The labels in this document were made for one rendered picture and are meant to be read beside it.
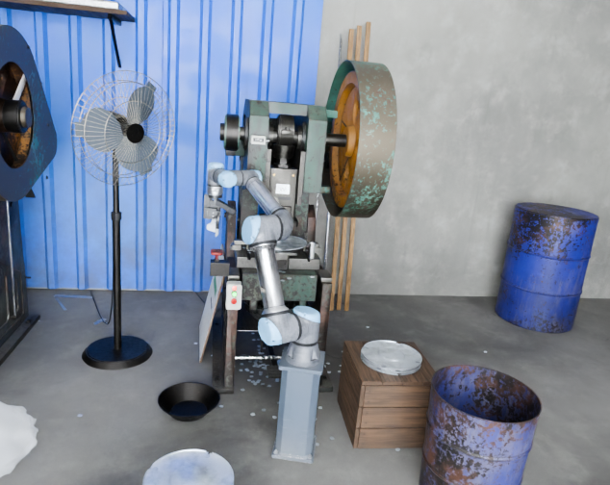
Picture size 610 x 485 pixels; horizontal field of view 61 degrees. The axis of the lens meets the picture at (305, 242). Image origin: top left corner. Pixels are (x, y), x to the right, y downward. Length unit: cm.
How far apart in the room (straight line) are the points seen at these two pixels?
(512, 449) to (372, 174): 130
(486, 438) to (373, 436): 63
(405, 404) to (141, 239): 236
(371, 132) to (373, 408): 126
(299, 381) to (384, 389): 41
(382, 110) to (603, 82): 279
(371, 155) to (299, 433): 129
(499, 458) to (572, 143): 324
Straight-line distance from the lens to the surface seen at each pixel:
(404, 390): 248
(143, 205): 398
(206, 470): 194
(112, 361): 316
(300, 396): 231
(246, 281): 270
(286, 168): 275
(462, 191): 446
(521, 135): 463
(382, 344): 269
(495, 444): 215
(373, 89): 257
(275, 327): 210
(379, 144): 249
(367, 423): 253
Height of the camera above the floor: 153
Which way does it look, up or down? 15 degrees down
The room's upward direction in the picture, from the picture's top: 5 degrees clockwise
